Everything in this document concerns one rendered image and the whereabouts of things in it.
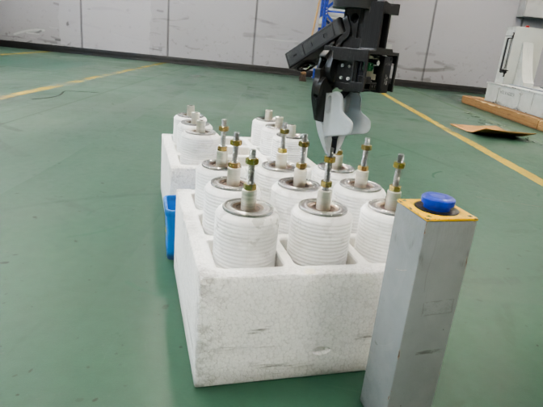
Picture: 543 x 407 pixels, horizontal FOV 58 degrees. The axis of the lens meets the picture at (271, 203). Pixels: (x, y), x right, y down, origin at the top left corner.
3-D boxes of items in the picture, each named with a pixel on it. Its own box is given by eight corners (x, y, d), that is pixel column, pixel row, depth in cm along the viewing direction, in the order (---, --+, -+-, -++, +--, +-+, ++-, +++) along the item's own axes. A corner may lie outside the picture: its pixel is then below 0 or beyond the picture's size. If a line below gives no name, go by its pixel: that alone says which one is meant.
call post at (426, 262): (401, 395, 74) (444, 201, 64) (427, 430, 68) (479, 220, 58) (359, 400, 72) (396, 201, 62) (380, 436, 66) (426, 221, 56)
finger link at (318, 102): (315, 122, 67) (325, 56, 65) (307, 119, 68) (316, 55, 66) (336, 122, 71) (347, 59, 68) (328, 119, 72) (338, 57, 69)
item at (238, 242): (204, 301, 81) (209, 198, 75) (259, 297, 84) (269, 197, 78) (214, 335, 72) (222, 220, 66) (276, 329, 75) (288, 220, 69)
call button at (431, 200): (440, 206, 62) (444, 190, 62) (459, 217, 59) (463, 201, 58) (412, 206, 61) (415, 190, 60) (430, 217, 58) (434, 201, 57)
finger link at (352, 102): (358, 161, 70) (367, 95, 66) (326, 151, 74) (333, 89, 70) (371, 158, 72) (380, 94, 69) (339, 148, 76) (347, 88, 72)
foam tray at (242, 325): (338, 261, 117) (350, 190, 111) (428, 365, 82) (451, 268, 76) (173, 266, 106) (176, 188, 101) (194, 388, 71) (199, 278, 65)
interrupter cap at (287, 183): (286, 178, 91) (286, 174, 90) (325, 186, 88) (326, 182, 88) (271, 187, 84) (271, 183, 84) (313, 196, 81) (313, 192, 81)
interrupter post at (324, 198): (312, 210, 75) (314, 190, 74) (317, 206, 77) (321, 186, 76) (326, 214, 74) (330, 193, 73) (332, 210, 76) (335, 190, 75)
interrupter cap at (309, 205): (290, 211, 74) (290, 206, 73) (309, 199, 80) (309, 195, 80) (337, 223, 71) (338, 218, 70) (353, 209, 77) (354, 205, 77)
